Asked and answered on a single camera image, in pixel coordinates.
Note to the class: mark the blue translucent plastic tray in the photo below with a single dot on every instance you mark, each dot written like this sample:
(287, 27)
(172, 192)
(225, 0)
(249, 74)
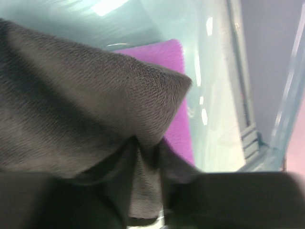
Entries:
(246, 59)

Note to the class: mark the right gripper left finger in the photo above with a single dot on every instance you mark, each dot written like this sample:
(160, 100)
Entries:
(113, 179)

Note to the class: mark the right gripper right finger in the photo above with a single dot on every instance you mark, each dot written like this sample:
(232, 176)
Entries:
(176, 176)

